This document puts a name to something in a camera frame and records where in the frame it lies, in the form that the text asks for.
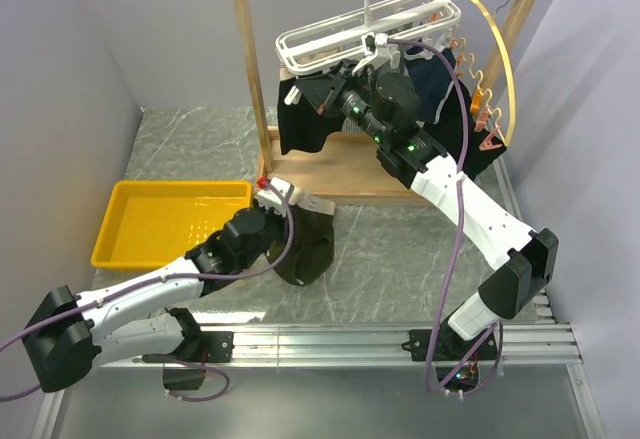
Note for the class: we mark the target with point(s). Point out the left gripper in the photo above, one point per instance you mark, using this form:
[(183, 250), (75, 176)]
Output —
[(280, 219)]

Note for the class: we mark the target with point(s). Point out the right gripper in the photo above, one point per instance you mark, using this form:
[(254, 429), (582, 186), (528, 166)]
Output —
[(324, 92)]

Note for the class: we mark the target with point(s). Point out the olive green underwear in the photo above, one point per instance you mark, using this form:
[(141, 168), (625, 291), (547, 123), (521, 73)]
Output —
[(312, 249)]

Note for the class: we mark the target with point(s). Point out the white clip hanger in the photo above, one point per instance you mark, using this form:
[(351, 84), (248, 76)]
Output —
[(316, 47)]

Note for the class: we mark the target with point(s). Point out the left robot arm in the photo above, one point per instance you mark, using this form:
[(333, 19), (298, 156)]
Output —
[(70, 334)]

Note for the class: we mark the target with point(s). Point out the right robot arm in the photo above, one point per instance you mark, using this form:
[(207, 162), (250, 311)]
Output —
[(386, 109)]

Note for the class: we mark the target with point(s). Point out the navy blue hanging underwear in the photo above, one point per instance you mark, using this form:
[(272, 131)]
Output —
[(431, 80)]

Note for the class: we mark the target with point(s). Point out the yellow curved clip hanger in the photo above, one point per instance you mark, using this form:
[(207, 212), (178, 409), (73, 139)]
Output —
[(495, 59)]

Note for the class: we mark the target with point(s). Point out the striped hanging garment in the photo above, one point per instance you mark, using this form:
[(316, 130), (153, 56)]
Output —
[(351, 126)]

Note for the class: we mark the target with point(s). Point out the black hanging shorts left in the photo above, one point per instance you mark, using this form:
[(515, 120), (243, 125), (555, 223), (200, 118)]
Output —
[(300, 127)]

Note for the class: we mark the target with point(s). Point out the wooden drying rack stand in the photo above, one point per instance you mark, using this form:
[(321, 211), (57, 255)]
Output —
[(345, 171)]

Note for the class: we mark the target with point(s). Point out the yellow plastic tray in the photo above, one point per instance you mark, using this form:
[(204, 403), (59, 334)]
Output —
[(148, 224)]

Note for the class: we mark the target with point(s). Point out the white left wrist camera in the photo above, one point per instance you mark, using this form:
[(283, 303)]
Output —
[(274, 194)]

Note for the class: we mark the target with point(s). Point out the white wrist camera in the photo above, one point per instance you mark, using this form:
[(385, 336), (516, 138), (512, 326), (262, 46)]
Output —
[(378, 52), (274, 194)]

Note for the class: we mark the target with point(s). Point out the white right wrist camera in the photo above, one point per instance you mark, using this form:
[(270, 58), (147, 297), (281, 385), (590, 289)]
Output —
[(378, 52)]

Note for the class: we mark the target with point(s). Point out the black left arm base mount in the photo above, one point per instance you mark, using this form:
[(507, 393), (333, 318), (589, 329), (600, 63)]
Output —
[(185, 370)]

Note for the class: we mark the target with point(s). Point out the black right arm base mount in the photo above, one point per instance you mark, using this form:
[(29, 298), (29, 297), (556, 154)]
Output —
[(450, 347)]

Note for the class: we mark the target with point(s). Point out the aluminium table edge rail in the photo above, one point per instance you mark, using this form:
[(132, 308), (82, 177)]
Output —
[(337, 381)]

